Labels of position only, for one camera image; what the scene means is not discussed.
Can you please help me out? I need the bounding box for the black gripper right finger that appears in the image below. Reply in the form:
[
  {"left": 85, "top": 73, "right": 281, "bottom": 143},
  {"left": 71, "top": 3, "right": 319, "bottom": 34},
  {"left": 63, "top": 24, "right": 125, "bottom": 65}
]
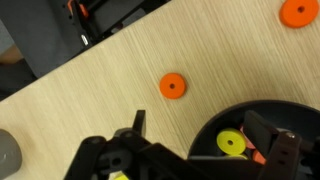
[{"left": 243, "top": 110, "right": 320, "bottom": 180}]

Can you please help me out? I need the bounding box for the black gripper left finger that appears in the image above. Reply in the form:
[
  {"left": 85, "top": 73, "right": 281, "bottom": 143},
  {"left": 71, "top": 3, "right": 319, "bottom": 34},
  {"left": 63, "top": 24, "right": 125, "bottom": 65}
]
[{"left": 63, "top": 109, "right": 214, "bottom": 180}]

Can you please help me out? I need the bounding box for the orange disc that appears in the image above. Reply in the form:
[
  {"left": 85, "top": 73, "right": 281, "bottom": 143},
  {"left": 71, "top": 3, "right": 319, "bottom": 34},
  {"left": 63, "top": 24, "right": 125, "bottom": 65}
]
[
  {"left": 251, "top": 149, "right": 268, "bottom": 166},
  {"left": 158, "top": 72, "right": 188, "bottom": 100},
  {"left": 278, "top": 0, "right": 320, "bottom": 29},
  {"left": 239, "top": 124, "right": 257, "bottom": 150}
]

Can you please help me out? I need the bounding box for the black bowl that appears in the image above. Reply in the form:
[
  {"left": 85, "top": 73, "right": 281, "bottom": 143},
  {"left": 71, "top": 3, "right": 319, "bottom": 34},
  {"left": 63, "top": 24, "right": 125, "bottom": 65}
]
[{"left": 187, "top": 99, "right": 320, "bottom": 164}]

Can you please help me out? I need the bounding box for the black equipment bag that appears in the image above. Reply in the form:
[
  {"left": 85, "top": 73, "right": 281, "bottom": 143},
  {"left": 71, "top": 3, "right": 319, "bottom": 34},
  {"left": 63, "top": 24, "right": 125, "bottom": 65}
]
[{"left": 49, "top": 0, "right": 168, "bottom": 48}]

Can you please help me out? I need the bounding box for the black chair with brown back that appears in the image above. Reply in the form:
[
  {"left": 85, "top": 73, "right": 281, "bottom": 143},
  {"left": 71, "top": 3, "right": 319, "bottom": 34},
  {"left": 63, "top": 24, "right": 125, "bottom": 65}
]
[{"left": 0, "top": 44, "right": 25, "bottom": 65}]

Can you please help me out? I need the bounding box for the grey duct tape roll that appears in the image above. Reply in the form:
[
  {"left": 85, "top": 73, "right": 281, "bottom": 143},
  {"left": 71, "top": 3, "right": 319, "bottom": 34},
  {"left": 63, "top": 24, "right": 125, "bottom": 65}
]
[{"left": 0, "top": 129, "right": 23, "bottom": 179}]

